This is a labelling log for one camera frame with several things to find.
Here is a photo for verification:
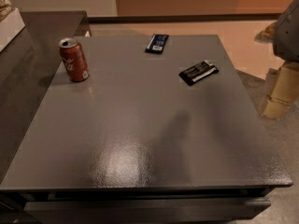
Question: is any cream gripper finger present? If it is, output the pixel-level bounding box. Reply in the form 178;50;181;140
259;22;277;43
262;61;299;119

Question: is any black rxbar chocolate bar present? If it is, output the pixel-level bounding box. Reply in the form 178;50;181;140
178;61;219;86

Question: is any red coke can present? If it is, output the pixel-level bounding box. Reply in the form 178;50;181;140
59;37;90;82

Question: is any dark cabinet drawer front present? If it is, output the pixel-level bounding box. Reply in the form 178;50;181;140
25;198;270;224

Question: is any white box at left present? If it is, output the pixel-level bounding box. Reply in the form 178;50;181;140
0;8;25;52

